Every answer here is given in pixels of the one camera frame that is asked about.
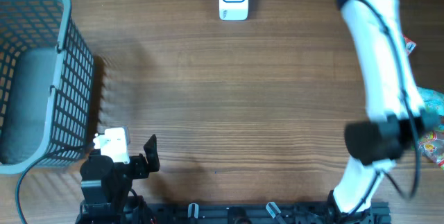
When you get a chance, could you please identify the Haribo gummy candy bag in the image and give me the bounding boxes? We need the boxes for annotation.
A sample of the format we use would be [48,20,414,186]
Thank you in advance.
[418,124,443,169]

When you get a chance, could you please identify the light blue tissue pack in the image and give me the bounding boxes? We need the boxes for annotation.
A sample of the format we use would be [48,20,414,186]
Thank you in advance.
[417,87,443,117]

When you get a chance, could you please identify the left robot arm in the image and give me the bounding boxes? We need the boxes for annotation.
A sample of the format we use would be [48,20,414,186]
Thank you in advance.
[76,135,160,224]

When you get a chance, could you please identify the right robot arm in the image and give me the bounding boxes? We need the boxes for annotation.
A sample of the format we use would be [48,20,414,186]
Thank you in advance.
[324,0,439,223]

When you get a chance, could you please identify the grey plastic shopping basket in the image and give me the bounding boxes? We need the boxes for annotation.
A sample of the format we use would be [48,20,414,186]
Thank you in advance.
[1,0,94,175]

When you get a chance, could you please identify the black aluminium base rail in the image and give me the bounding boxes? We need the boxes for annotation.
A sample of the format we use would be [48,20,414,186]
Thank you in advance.
[145,201,391,224]

